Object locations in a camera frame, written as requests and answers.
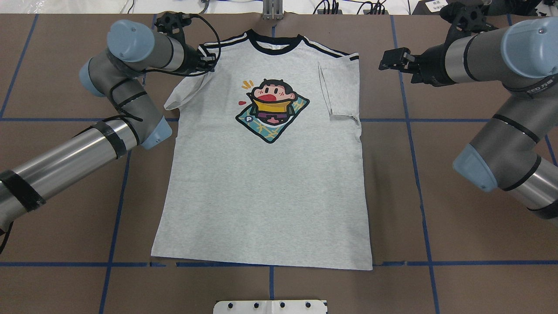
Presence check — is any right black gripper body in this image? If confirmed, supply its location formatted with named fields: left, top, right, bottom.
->
left=399, top=47, right=436, bottom=85

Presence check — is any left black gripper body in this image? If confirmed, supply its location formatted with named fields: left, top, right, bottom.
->
left=185, top=44, right=217, bottom=75

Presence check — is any grey cartoon print t-shirt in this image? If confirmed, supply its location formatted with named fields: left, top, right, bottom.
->
left=151, top=30, right=373, bottom=270

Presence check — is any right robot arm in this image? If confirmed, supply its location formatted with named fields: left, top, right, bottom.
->
left=378, top=17, right=558, bottom=223

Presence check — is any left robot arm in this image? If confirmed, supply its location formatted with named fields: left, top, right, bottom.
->
left=0, top=12, right=218, bottom=235

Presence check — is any grey usb hub near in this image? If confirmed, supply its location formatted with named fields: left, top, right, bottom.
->
left=356, top=0, right=388, bottom=15

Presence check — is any grey usb hub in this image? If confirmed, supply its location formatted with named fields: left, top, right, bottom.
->
left=312, top=0, right=342, bottom=15
left=356, top=0, right=388, bottom=15

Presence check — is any grey usb hub far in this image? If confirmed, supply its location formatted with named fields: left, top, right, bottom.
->
left=312, top=0, right=342, bottom=15

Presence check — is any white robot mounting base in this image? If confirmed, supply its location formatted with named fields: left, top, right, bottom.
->
left=213, top=300, right=329, bottom=314

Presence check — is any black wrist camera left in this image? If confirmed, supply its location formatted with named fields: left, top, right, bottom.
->
left=154, top=11, right=192, bottom=44

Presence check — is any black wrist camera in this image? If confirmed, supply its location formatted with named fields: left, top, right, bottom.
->
left=154, top=11, right=192, bottom=44
left=439, top=2, right=498, bottom=43

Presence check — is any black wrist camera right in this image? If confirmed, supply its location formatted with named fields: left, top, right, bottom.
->
left=439, top=2, right=498, bottom=43

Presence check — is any aluminium frame post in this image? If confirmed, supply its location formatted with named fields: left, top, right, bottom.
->
left=262, top=0, right=284, bottom=20

